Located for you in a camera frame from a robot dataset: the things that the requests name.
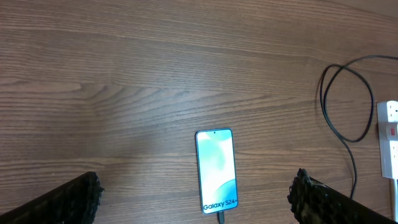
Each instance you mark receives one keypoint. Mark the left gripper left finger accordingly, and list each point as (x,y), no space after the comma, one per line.
(76,201)

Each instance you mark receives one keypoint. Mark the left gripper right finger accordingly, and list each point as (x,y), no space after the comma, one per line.
(313,202)

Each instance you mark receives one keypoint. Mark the blue Galaxy smartphone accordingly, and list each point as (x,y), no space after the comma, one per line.
(216,170)

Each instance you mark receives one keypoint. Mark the white power strip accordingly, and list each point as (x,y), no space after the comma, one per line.
(387,112)

